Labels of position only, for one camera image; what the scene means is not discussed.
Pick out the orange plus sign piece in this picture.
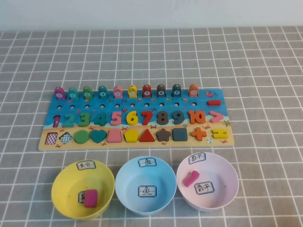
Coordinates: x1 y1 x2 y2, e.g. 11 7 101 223
191 127 207 141

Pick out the magenta rectangle piece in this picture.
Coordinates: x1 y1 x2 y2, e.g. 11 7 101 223
83 189 99 209

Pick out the yellow plastic bowl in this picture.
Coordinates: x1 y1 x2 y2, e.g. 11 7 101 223
51 160 116 221

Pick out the yellow fish marked six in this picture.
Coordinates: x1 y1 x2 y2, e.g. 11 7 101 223
127 85 138 98

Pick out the brown fish marked eight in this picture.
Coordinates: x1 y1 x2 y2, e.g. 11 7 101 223
156 84 167 98

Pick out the red triangle piece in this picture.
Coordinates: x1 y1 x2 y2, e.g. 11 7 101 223
139 128 156 143

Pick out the teal number two piece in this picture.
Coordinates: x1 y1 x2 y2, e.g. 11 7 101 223
62 113 75 128

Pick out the red fish marked seven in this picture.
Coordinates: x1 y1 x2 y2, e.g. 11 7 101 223
142 84 152 98

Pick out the yellow pentagon piece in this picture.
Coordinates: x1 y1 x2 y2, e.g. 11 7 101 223
124 129 140 143

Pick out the yellow number six piece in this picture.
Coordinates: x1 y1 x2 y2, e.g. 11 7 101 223
126 110 140 126

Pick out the orange fish marked ten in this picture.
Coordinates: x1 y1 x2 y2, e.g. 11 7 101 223
188 84 199 97

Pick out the pink greater-than sign piece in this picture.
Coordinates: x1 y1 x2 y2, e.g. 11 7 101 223
210 110 224 123

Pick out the teal fish marked four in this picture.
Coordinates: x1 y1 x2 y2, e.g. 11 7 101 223
98 85 108 99

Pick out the teal heart piece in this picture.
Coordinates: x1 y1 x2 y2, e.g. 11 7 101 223
90 129 107 144

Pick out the colourful wooden puzzle board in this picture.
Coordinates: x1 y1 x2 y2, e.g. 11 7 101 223
37 89 234 151

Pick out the brown number eight piece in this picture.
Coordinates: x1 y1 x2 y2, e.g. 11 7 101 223
156 111 170 125

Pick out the pink trapezoid piece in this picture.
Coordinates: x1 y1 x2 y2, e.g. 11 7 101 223
107 129 123 143

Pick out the orange number ten piece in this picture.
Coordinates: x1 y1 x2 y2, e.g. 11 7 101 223
188 110 206 125

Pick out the dark blue square piece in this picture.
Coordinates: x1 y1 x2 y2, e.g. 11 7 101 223
172 127 188 142

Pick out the purple number one peg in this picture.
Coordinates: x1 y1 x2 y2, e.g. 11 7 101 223
53 86 65 99

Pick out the blue plastic bowl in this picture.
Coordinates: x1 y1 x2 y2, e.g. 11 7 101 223
115 156 178 216

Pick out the red number seven piece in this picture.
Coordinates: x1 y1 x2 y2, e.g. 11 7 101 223
141 110 154 126

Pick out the pink number five piece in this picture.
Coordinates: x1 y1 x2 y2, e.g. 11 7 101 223
110 111 124 127

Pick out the dark blue number nine piece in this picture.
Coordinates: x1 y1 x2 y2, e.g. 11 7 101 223
172 110 185 125

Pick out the pink plastic bowl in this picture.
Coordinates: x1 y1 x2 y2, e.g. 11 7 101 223
176 152 240 211

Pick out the grey checked tablecloth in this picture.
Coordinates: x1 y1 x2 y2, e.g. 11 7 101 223
0 26 303 227

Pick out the green circle piece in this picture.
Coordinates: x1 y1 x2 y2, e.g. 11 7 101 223
74 130 90 144

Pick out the magenta number one piece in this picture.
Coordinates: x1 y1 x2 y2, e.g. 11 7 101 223
182 170 200 188

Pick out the teal number four piece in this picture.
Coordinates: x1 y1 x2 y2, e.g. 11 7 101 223
94 112 107 127

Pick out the green number three piece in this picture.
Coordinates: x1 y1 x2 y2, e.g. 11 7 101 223
78 112 91 127

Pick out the green fish marked three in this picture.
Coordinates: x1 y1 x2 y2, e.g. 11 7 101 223
82 86 93 99

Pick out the pink fish marked five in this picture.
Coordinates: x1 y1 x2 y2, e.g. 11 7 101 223
113 85 124 99

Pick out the brown star piece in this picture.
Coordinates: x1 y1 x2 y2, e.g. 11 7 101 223
155 128 171 142

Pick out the dark blue fish marked nine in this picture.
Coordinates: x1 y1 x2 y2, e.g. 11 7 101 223
171 84 182 98

